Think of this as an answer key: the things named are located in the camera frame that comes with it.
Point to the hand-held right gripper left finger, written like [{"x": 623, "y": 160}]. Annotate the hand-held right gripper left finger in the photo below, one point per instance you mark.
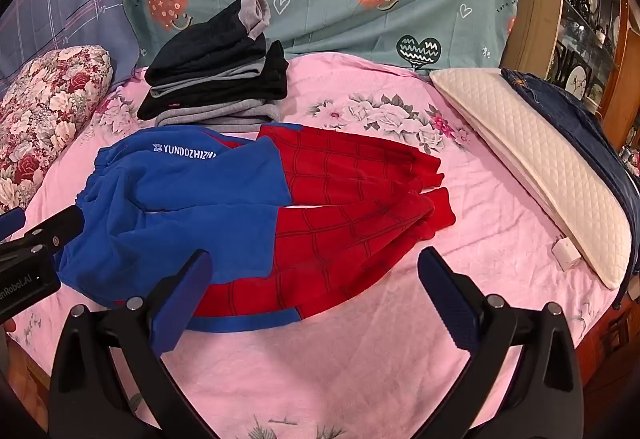
[{"x": 175, "y": 311}]

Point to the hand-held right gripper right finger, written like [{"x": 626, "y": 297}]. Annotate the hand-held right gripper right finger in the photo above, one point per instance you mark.
[{"x": 450, "y": 301}]

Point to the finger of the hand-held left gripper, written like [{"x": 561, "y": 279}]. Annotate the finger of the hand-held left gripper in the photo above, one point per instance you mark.
[
  {"x": 57, "y": 226},
  {"x": 11, "y": 221}
]

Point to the blue and red pants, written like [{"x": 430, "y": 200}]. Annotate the blue and red pants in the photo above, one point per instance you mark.
[{"x": 200, "y": 199}]

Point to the black folded pants red tag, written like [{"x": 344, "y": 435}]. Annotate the black folded pants red tag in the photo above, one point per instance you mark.
[{"x": 225, "y": 86}]

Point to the dark folded pants grey cuff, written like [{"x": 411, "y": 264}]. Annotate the dark folded pants grey cuff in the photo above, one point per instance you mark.
[{"x": 210, "y": 44}]

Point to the pink floral bedsheet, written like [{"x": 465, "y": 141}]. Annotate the pink floral bedsheet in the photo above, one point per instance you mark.
[{"x": 400, "y": 369}]

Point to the red floral pillow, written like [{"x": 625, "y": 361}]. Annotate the red floral pillow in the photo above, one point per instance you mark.
[{"x": 45, "y": 109}]

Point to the small white charger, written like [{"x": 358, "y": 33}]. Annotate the small white charger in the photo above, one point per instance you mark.
[{"x": 566, "y": 255}]

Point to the white quilted pillow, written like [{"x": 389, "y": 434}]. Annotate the white quilted pillow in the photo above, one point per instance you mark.
[{"x": 540, "y": 159}]

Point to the blue denim jeans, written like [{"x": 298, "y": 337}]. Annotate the blue denim jeans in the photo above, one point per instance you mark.
[{"x": 590, "y": 119}]

